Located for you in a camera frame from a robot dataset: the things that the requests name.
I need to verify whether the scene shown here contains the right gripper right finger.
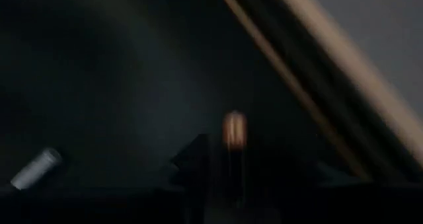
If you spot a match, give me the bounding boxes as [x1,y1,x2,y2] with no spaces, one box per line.
[247,141,318,224]

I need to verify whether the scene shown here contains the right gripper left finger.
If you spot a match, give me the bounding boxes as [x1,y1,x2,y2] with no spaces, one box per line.
[171,133,225,224]

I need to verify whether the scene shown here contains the black copper Duracell battery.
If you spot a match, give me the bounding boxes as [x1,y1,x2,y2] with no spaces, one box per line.
[221,110,249,211]

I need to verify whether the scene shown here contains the wooden table board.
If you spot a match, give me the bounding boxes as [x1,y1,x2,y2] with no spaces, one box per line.
[270,0,423,167]

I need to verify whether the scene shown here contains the silver AAA battery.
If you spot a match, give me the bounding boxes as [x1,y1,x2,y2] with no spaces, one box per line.
[9,147,63,191]

